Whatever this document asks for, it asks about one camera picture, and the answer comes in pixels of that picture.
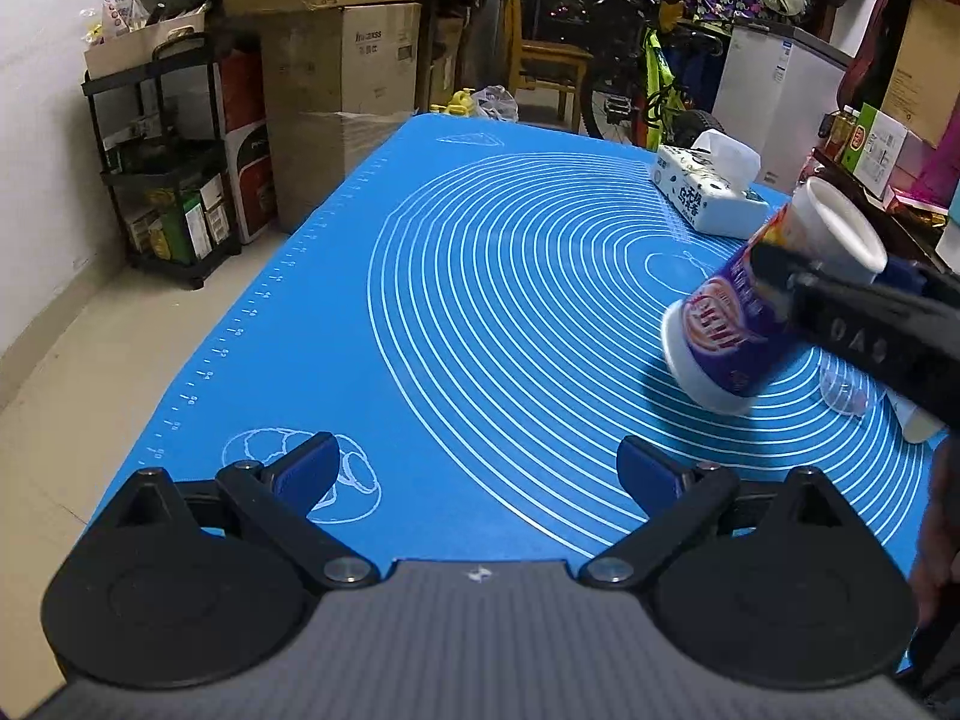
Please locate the purple paper cup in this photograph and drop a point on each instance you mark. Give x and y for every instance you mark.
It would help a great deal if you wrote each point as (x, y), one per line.
(728, 339)

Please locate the white freezer cabinet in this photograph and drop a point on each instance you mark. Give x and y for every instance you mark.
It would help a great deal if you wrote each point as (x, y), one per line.
(777, 85)

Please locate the lower cardboard box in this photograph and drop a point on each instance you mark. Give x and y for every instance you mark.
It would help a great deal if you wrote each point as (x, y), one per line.
(359, 60)

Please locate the white paper cup left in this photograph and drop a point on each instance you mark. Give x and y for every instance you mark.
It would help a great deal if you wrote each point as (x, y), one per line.
(916, 425)

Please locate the tall brown cardboard box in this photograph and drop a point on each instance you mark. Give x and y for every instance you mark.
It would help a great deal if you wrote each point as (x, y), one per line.
(923, 88)

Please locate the blue silicone baking mat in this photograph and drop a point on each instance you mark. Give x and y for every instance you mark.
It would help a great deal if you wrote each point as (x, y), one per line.
(475, 315)

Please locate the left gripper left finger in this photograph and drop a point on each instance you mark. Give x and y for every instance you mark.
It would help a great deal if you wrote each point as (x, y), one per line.
(273, 501)

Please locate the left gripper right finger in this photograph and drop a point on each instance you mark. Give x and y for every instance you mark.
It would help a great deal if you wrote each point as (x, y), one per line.
(682, 504)

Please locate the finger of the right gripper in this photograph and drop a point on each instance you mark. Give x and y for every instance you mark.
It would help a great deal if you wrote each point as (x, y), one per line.
(792, 275)

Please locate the white tissue box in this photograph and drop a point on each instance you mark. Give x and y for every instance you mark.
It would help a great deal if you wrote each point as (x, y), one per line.
(710, 185)

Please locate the black bicycle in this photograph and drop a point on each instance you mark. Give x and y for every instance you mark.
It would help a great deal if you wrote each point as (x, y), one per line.
(630, 94)

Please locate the yellow toy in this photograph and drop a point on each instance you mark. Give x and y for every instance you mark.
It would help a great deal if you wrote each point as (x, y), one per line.
(461, 104)

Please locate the black shelf rack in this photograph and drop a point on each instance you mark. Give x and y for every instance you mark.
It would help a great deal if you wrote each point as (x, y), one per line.
(183, 145)

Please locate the clear plastic cup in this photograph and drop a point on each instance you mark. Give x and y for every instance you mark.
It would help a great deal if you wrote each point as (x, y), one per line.
(843, 395)

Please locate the white green small box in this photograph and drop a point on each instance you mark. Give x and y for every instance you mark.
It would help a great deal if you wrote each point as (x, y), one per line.
(873, 149)

